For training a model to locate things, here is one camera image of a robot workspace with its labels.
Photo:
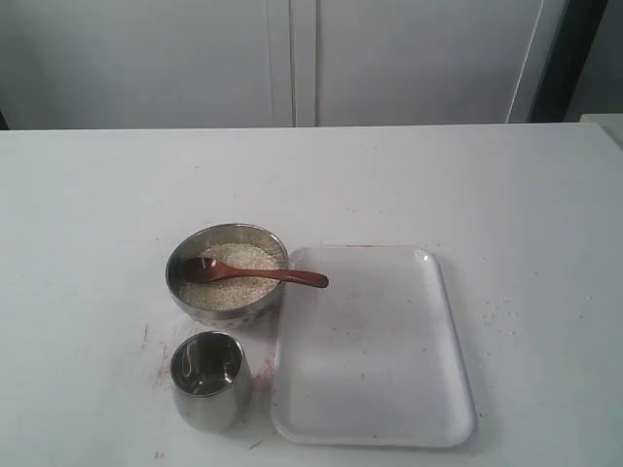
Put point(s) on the brown wooden spoon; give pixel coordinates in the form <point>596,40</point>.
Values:
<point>207,270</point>

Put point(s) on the white rice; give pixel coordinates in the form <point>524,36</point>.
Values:
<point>235,292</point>

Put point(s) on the steel rice bowl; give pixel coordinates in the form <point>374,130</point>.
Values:
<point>194,245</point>

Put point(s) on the small steel cup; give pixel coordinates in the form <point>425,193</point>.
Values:
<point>210,381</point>

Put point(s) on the white plastic tray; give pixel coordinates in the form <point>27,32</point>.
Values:
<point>372,359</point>

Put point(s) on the white cabinet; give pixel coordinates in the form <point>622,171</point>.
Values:
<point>157,64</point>

